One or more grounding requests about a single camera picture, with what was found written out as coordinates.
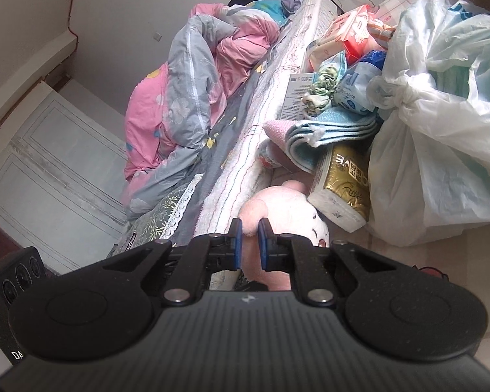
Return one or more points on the blue checked folded towel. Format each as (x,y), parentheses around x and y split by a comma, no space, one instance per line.
(306,140)

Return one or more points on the green patterned scrunchie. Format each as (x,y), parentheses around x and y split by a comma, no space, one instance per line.
(320,94)

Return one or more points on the white panelled door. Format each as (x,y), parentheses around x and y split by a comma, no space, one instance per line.
(61,175)

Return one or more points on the pink round plush toy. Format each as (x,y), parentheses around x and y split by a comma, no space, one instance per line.
(288,211)

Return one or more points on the pink knitted cloth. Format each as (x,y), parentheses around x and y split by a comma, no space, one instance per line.
(276,131)

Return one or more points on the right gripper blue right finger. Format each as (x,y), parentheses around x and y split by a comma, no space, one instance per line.
(296,256)

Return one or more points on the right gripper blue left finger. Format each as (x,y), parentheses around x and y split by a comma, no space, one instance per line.
(196,263)

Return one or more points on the gold tissue pack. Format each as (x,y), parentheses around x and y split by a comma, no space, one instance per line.
(340,190)

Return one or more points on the small white bottle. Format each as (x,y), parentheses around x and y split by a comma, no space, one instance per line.
(272,156)

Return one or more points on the white mattress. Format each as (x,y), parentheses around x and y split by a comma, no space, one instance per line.
(234,173)

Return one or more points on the pink wet wipes pack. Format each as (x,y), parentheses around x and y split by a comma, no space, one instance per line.
(356,32)

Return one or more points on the white blue paper box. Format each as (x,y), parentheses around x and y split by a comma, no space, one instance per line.
(292,106)

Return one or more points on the blue tissue package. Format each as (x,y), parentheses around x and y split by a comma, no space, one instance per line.
(351,92)

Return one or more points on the large white plastic bag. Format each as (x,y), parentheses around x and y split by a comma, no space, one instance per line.
(429,168)

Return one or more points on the dark floral bed sheet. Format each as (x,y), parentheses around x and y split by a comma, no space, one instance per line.
(176,213)

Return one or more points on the pink grey duvet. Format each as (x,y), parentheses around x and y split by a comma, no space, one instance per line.
(172,110)

